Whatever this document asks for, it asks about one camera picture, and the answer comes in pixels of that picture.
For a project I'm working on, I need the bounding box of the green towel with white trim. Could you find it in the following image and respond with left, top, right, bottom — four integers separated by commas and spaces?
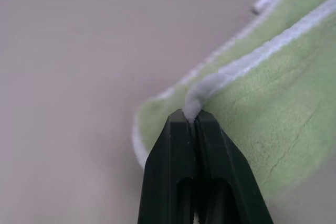
132, 0, 336, 201

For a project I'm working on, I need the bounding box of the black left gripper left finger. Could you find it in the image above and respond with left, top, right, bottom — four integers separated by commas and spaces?
137, 108, 197, 224

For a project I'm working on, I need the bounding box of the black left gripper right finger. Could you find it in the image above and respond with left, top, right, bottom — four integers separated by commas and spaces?
195, 111, 274, 224

